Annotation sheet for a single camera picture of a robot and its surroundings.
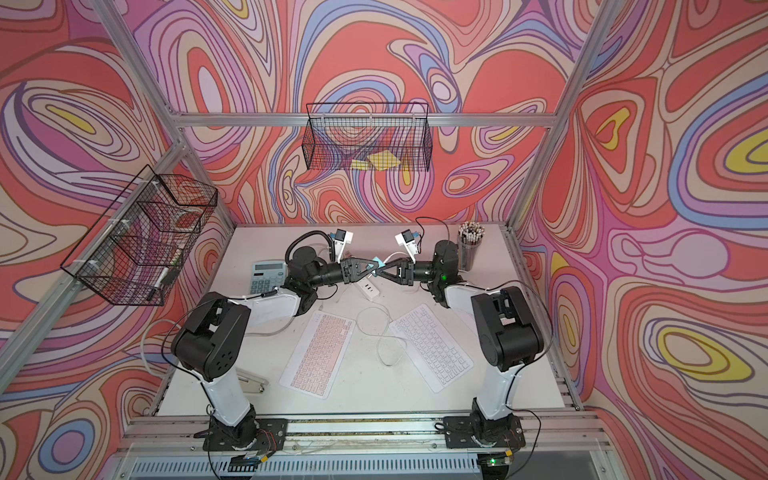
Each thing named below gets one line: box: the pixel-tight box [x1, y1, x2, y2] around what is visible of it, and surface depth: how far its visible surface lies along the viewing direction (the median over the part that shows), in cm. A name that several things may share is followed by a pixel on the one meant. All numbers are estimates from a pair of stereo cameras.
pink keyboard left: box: [279, 310, 356, 400], surface depth 88 cm
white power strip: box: [356, 273, 380, 299], surface depth 100 cm
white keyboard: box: [389, 304, 474, 393], surface depth 88 cm
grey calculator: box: [250, 259, 287, 295], surface depth 103 cm
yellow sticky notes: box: [351, 150, 401, 171], surface depth 91 cm
